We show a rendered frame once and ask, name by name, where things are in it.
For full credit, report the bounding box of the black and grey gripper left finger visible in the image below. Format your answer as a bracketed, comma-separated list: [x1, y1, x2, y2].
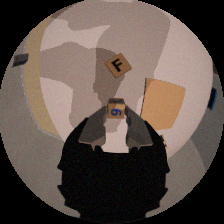
[57, 104, 108, 171]

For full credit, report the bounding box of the tan flat mat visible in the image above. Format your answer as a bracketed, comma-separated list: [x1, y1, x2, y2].
[140, 78, 186, 130]

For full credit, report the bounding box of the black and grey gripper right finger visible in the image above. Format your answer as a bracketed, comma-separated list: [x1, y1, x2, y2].
[124, 106, 170, 174]

